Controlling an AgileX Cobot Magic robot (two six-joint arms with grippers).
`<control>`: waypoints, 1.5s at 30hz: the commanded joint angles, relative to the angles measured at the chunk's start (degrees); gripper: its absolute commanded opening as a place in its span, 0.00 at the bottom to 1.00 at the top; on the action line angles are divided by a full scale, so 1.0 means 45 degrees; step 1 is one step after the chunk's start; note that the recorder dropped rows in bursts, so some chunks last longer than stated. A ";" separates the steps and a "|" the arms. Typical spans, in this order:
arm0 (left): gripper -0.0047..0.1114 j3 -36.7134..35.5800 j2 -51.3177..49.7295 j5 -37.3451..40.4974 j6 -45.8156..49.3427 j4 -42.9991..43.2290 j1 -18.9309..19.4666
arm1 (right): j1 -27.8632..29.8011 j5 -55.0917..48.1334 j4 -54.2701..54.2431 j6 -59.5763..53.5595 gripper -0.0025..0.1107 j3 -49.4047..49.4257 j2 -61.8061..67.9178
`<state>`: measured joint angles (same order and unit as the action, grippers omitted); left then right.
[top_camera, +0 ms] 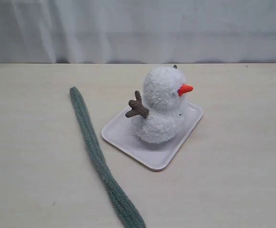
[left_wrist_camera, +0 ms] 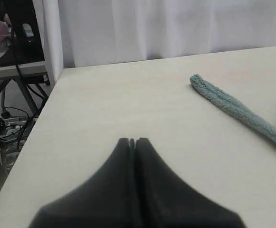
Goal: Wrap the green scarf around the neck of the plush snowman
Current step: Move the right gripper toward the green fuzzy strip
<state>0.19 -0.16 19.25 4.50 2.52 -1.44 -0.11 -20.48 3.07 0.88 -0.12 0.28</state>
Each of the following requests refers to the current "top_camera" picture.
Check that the white plush snowman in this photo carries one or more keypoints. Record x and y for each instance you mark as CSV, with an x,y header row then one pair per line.
x,y
159,111

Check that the white rectangular tray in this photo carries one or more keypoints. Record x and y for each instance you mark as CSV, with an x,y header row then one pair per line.
x,y
156,157

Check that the green fuzzy scarf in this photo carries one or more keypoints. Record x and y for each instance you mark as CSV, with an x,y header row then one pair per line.
x,y
122,205

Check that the white backdrop curtain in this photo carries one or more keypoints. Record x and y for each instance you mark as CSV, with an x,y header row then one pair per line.
x,y
137,31

